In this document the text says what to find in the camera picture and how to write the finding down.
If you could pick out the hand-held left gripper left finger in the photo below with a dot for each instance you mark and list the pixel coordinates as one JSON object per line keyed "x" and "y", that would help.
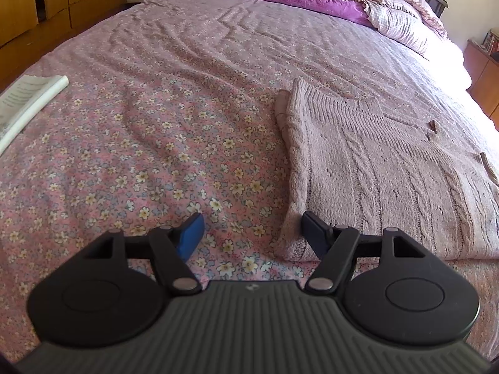
{"x": 191, "y": 234}

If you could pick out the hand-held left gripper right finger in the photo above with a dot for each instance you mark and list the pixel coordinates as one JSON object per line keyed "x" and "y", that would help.
{"x": 315, "y": 233}

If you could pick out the pink knitted cardigan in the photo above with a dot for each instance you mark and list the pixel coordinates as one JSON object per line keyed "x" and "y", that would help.
{"x": 370, "y": 163}

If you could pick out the pink floral bedsheet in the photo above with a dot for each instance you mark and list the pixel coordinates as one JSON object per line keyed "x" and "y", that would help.
{"x": 156, "y": 105}

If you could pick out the white paperback book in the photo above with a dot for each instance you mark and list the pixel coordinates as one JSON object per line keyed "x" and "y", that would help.
{"x": 27, "y": 97}

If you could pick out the pink checkered ruffled pillow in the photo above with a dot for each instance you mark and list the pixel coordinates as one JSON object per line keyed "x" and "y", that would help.
{"x": 397, "y": 23}

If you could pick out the wooden nightstand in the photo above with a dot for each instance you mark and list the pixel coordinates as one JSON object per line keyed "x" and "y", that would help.
{"x": 485, "y": 81}

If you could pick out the row of books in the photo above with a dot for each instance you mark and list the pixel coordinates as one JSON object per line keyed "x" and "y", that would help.
{"x": 492, "y": 41}

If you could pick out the wooden wardrobe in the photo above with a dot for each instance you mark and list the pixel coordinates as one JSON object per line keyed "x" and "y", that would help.
{"x": 54, "y": 0}

